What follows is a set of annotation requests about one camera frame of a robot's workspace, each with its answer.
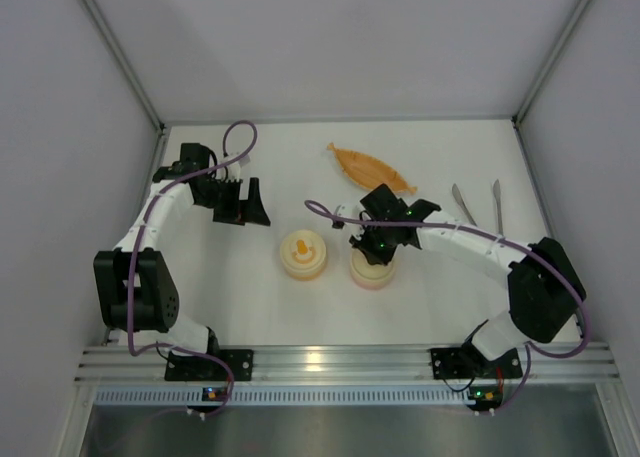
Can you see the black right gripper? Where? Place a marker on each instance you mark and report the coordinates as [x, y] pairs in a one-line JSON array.
[[379, 242]]

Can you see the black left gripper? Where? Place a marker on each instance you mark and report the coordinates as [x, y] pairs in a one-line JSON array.
[[230, 203]]

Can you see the cream lid pink handle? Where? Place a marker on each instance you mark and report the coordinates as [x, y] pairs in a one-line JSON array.
[[359, 262]]

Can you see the cream lid orange handle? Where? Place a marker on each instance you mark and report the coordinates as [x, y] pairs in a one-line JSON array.
[[303, 246]]

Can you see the pink round container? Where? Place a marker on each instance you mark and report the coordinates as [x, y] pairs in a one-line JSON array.
[[375, 282]]

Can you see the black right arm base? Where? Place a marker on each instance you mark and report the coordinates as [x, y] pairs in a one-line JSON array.
[[464, 362]]

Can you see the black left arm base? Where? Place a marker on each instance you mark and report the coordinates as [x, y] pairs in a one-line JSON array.
[[181, 368]]

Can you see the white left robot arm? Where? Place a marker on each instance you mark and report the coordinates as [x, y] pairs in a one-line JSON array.
[[137, 293]]

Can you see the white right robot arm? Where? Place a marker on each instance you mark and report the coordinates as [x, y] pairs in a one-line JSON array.
[[542, 286]]

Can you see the wooden boat-shaped tray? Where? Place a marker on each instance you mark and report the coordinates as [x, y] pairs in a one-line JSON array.
[[369, 172]]

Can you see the orange round container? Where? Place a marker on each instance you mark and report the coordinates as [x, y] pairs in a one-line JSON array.
[[304, 271]]

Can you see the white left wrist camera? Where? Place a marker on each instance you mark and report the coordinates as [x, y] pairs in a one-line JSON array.
[[234, 165]]

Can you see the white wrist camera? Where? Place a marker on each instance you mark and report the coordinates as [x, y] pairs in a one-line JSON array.
[[234, 165], [343, 216]]

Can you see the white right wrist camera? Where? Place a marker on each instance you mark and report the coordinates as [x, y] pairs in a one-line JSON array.
[[343, 216]]

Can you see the aluminium front rail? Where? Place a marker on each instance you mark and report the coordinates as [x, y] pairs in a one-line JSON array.
[[340, 365]]

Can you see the slotted grey cable duct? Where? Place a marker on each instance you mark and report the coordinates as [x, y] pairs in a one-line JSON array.
[[208, 396]]

